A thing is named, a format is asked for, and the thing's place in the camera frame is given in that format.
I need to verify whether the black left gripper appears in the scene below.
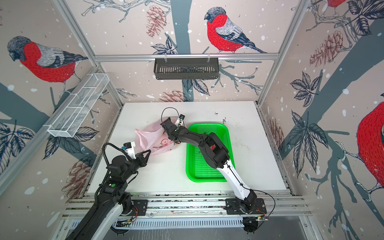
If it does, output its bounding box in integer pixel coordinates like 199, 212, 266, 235
121, 148, 151, 182

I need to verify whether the pink plastic bag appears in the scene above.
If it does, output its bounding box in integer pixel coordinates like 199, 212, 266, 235
135, 120, 176, 155

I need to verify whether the green plastic perforated basket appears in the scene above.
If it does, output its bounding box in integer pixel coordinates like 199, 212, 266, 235
185, 122, 236, 183

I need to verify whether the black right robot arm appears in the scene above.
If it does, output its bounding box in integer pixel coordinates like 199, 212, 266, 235
161, 118, 263, 215

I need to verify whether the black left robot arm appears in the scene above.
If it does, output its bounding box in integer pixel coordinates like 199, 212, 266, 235
66, 150, 151, 240

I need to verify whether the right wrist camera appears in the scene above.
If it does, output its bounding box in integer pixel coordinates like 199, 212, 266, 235
177, 114, 185, 127

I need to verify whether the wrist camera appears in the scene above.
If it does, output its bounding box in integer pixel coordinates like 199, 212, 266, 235
177, 114, 185, 127
122, 142, 136, 160

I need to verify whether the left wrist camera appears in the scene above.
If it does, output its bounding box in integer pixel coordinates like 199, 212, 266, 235
122, 142, 136, 160

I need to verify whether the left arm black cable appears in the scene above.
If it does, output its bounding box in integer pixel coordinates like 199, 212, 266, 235
101, 142, 125, 166

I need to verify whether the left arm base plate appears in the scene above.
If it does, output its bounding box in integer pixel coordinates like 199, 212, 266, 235
121, 200, 149, 217

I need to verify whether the black hanging wall basket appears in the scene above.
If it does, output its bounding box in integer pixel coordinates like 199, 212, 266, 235
154, 58, 219, 80

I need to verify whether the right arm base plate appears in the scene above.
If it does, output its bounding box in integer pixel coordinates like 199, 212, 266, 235
224, 198, 267, 215

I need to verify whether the aluminium mounting rail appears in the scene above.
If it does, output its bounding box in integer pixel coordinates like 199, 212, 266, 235
61, 191, 313, 230

